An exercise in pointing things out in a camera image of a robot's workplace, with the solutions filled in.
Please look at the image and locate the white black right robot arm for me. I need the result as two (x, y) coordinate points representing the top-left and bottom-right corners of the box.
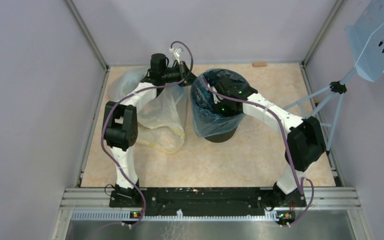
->
(208, 78), (326, 206)

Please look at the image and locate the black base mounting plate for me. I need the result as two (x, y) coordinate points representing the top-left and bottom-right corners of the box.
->
(109, 186), (307, 217)

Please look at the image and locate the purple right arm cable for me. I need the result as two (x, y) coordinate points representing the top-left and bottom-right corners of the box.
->
(201, 75), (315, 228)

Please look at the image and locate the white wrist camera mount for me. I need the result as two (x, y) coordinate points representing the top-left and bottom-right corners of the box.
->
(211, 86), (220, 104)
(169, 47), (184, 64)

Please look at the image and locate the small tan wooden block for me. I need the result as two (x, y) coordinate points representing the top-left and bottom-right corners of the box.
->
(252, 61), (268, 68)

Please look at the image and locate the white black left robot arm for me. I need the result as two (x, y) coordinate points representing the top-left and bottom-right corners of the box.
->
(100, 53), (194, 207)

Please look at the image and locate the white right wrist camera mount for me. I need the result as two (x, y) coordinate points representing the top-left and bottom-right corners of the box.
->
(211, 86), (220, 104)

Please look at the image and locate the white toothed cable rail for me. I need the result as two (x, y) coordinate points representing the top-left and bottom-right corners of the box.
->
(71, 209), (293, 222)

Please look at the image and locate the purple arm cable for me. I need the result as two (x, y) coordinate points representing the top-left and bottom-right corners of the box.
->
(99, 40), (195, 229)
(201, 75), (315, 228)

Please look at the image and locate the blue plastic trash bag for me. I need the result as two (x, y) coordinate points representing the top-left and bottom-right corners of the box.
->
(190, 68), (249, 138)

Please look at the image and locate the black ribbed trash bin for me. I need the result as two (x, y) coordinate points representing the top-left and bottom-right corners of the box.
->
(191, 68), (253, 144)

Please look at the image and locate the perforated light blue metal panel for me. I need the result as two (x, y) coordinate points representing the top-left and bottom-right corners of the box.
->
(344, 0), (384, 82)

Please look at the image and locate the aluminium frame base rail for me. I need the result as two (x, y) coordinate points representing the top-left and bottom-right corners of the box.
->
(52, 187), (373, 240)

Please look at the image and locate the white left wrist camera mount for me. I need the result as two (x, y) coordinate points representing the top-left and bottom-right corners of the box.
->
(169, 47), (184, 64)

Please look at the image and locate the light blue tripod stand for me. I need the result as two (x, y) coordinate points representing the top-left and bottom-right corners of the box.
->
(283, 67), (357, 155)

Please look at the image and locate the large translucent yellowish trash bag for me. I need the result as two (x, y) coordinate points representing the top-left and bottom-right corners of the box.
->
(107, 67), (188, 154)

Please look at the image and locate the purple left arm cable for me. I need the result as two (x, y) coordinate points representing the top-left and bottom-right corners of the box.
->
(99, 40), (195, 229)

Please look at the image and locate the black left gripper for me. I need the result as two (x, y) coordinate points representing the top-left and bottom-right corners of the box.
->
(161, 61), (202, 87)

